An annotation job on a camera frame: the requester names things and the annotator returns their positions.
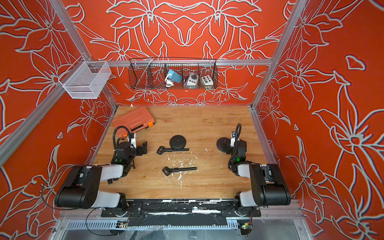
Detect white button box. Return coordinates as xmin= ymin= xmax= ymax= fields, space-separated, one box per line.
xmin=200 ymin=76 xmax=214 ymax=87

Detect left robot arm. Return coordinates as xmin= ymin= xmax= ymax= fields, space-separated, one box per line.
xmin=54 ymin=126 xmax=148 ymax=213

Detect clear plastic wall bin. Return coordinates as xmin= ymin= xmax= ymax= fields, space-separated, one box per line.
xmin=59 ymin=62 xmax=112 ymax=100

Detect teal box in basket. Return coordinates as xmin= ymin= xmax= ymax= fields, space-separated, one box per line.
xmin=166 ymin=70 xmax=183 ymax=84

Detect black round stand base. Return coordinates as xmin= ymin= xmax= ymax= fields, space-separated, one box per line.
xmin=170 ymin=135 xmax=187 ymax=150

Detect orange plastic tool case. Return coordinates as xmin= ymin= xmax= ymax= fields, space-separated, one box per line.
xmin=112 ymin=107 xmax=156 ymax=133

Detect black mic clip pole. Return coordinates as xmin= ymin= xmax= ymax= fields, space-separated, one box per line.
xmin=162 ymin=167 xmax=197 ymax=176
xmin=157 ymin=146 xmax=190 ymax=155

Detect black wire wall basket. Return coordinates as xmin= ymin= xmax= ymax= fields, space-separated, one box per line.
xmin=128 ymin=58 xmax=219 ymax=90

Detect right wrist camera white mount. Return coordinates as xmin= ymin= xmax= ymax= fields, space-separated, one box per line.
xmin=230 ymin=131 xmax=237 ymax=148

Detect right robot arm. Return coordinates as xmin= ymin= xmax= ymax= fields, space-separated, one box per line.
xmin=223 ymin=123 xmax=291 ymax=209

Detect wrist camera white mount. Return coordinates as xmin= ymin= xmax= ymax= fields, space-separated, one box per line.
xmin=230 ymin=131 xmax=237 ymax=148
xmin=127 ymin=133 xmax=137 ymax=149

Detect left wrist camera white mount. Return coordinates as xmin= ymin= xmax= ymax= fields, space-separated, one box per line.
xmin=127 ymin=133 xmax=137 ymax=149

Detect white device black knobs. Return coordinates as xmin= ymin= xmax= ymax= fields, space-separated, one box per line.
xmin=184 ymin=73 xmax=199 ymax=87

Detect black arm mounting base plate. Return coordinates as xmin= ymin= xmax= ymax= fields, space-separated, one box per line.
xmin=101 ymin=199 xmax=261 ymax=229

